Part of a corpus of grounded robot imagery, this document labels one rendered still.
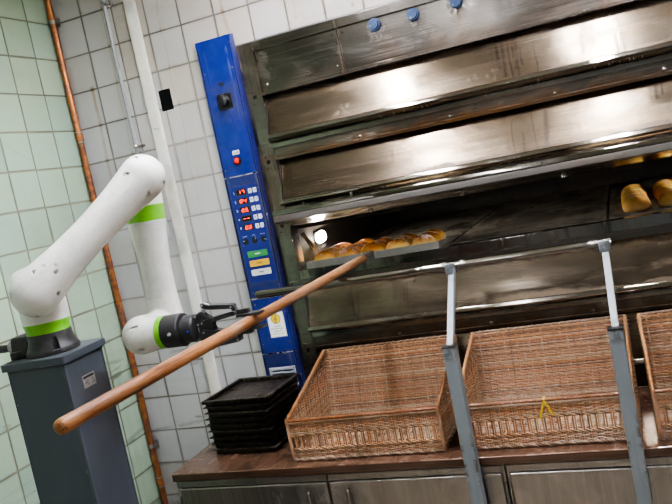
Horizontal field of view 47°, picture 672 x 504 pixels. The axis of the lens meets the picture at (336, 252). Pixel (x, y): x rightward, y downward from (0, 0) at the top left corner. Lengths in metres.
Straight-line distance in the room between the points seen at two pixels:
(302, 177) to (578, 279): 1.11
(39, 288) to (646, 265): 1.96
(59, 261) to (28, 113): 1.38
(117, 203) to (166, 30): 1.37
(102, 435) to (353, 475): 0.85
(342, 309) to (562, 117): 1.10
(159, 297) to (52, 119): 1.39
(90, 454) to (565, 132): 1.85
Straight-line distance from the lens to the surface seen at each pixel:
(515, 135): 2.84
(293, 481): 2.77
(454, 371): 2.38
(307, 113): 3.03
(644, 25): 2.84
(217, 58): 3.17
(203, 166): 3.24
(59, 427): 1.44
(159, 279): 2.28
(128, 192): 2.09
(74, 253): 2.09
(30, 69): 3.47
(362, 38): 2.99
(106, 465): 2.34
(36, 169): 3.33
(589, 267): 2.87
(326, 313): 3.10
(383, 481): 2.64
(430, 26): 2.93
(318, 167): 3.04
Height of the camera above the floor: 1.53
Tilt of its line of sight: 6 degrees down
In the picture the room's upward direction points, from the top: 12 degrees counter-clockwise
